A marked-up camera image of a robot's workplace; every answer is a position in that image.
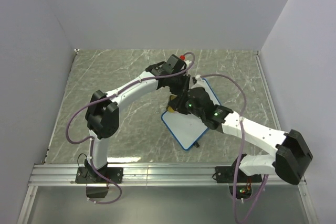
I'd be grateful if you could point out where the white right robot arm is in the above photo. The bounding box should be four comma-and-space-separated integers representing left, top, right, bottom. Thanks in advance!
162, 88, 313, 185

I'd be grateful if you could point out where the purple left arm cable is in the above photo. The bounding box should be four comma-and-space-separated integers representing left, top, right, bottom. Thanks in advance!
65, 51, 195, 205

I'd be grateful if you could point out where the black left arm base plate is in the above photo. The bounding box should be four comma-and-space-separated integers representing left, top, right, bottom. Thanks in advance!
75, 166, 124, 184

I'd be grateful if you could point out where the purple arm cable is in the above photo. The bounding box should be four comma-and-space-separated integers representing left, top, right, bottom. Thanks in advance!
196, 73, 269, 224
65, 51, 195, 205

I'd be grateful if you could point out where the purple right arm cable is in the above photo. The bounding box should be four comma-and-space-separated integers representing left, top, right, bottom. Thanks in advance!
196, 73, 269, 224

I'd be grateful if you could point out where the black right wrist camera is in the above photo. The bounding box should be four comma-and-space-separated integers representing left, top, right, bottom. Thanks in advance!
187, 87, 214, 112

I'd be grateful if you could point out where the blue-framed whiteboard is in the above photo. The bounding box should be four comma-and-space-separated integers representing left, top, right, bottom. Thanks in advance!
161, 77, 222, 151

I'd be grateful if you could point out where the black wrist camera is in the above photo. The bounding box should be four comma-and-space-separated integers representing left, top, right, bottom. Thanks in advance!
187, 87, 214, 112
162, 55, 186, 74

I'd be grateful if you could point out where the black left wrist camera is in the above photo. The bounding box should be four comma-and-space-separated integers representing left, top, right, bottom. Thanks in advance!
162, 55, 186, 74

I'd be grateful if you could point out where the aluminium front rail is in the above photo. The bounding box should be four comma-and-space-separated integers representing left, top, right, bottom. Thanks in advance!
18, 163, 318, 223

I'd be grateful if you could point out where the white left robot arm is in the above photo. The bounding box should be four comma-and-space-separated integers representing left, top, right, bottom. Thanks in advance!
85, 60, 192, 183

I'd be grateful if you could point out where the yellow whiteboard eraser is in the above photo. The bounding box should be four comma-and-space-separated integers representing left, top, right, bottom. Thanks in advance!
166, 95, 176, 113

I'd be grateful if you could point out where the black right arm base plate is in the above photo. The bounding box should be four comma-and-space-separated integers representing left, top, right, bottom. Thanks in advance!
213, 166, 262, 184

